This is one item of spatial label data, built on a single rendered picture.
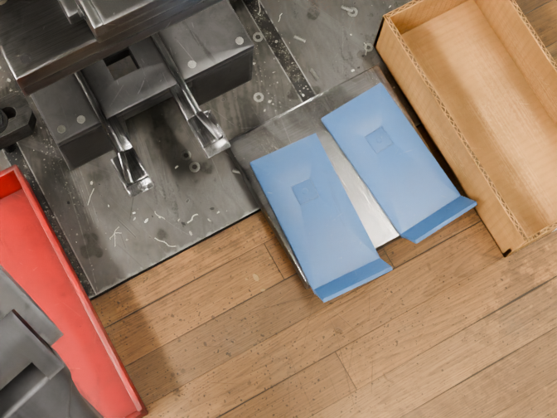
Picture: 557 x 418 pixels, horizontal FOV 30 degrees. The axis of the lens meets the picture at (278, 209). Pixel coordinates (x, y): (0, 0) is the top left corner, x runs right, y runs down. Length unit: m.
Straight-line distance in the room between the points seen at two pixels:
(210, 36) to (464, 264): 0.32
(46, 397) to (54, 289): 0.34
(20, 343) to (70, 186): 0.41
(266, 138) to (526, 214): 0.26
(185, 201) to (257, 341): 0.15
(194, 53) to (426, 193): 0.25
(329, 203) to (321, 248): 0.04
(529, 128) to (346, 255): 0.23
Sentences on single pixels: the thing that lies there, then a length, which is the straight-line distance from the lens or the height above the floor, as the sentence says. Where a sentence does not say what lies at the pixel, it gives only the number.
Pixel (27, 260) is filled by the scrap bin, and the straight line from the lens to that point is 1.00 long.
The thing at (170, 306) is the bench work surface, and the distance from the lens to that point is 0.98.
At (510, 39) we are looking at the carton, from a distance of 1.07.
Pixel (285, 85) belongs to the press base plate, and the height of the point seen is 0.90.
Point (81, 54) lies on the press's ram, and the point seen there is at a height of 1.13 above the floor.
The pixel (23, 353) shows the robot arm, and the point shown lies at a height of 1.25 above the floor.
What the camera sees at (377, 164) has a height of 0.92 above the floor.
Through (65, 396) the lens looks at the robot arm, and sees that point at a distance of 0.67.
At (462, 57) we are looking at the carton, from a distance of 1.07.
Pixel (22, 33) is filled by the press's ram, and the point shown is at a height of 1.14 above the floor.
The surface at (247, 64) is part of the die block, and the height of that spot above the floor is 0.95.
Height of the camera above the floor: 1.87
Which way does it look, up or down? 75 degrees down
